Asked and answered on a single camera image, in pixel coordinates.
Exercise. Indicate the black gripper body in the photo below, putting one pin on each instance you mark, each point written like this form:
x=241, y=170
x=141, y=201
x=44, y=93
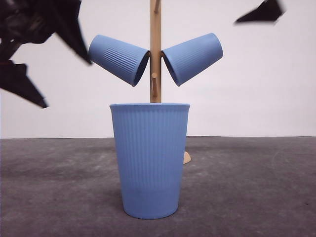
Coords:
x=29, y=21

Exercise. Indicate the wooden mug tree stand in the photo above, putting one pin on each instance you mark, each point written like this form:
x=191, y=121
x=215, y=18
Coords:
x=155, y=58

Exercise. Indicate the blue ribbed cup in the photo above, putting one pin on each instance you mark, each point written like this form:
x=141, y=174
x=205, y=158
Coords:
x=189, y=58
x=151, y=144
x=124, y=60

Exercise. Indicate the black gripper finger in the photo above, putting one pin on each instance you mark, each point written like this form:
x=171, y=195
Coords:
x=68, y=28
x=268, y=10
x=13, y=78

